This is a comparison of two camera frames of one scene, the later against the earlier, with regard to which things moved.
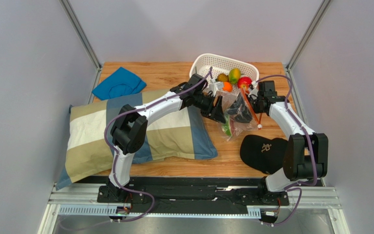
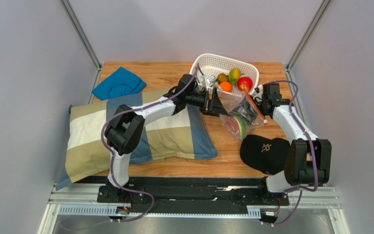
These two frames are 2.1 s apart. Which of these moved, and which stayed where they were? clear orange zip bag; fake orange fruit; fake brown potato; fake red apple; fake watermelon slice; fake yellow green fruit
Moved: fake watermelon slice; clear orange zip bag
Stayed: fake yellow green fruit; fake red apple; fake brown potato; fake orange fruit
